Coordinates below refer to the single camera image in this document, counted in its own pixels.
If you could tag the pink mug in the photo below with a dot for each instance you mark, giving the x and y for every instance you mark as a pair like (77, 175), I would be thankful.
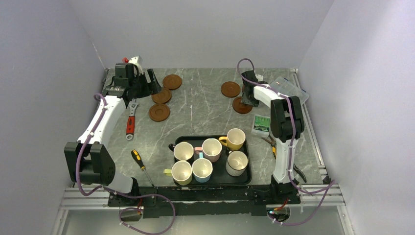
(211, 149)

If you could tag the light blue mug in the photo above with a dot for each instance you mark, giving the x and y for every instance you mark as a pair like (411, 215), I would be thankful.
(202, 169)

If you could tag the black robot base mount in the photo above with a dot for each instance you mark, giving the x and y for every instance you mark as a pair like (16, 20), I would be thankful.
(255, 200)

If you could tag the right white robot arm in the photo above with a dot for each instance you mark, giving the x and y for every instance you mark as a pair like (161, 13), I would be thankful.
(286, 127)

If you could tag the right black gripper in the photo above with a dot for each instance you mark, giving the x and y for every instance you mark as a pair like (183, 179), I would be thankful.
(255, 103)

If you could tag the yellow handled pliers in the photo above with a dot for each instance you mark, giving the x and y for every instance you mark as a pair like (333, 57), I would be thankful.
(272, 143)

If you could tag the aluminium frame rail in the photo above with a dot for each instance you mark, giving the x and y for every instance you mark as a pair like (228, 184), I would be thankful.
(73, 200)

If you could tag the clear plastic organizer box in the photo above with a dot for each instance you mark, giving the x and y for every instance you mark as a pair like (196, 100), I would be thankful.
(284, 86)

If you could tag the red handled adjustable wrench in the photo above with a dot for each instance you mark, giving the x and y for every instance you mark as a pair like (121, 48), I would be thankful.
(130, 128)

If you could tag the yellow black screwdriver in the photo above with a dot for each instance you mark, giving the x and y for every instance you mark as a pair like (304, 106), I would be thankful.
(138, 159)

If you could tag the black plastic tray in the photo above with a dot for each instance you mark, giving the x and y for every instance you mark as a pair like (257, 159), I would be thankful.
(219, 176)

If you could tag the black handled cream mug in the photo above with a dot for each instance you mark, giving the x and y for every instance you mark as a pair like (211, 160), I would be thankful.
(182, 151)

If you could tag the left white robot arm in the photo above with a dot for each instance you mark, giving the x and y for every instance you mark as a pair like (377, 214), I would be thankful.
(88, 160)

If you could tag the pale yellow mug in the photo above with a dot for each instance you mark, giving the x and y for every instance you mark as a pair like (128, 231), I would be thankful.
(181, 172)

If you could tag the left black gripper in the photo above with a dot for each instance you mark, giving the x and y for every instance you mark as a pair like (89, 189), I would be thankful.
(150, 88)

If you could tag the white ribbed mug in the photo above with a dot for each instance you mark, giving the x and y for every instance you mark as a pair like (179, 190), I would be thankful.
(237, 163)

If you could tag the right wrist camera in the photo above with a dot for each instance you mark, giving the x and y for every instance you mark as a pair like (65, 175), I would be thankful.
(259, 77)

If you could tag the green screw bit box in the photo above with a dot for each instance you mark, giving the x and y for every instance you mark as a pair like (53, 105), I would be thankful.
(261, 126)

